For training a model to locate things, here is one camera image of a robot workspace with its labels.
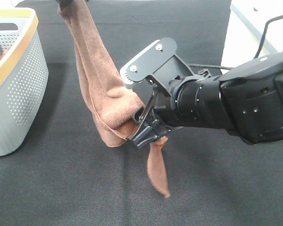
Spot grey perforated laundry basket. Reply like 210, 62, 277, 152
0, 8, 49, 156

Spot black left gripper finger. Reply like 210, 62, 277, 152
56, 0, 73, 8

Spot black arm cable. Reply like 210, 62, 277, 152
187, 11, 283, 71

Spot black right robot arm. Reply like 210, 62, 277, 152
130, 51, 283, 148

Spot brown microfiber towel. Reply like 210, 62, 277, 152
58, 0, 171, 199

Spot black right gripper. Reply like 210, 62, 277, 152
129, 86, 183, 149

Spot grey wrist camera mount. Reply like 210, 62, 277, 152
119, 37, 194, 95

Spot white plastic storage box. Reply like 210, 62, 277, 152
221, 0, 283, 67

